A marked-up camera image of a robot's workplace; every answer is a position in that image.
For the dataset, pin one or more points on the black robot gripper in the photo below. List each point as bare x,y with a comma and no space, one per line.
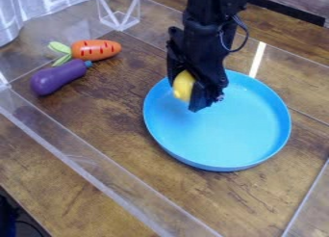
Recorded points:
197,49

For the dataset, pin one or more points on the grey white curtain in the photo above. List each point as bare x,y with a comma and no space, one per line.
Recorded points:
17,11

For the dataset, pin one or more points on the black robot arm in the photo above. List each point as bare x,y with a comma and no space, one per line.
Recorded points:
213,12

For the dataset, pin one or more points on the blue round tray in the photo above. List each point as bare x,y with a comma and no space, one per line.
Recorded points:
228,137

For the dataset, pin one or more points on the orange toy carrot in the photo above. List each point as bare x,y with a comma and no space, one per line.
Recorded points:
87,50

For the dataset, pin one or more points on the purple toy eggplant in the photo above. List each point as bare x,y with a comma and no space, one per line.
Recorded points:
49,79

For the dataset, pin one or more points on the yellow toy lemon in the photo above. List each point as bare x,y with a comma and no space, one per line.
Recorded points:
183,85

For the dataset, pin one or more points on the clear acrylic enclosure wall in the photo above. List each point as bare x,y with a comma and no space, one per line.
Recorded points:
80,162

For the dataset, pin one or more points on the black bar in background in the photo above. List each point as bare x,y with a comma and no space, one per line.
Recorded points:
273,6

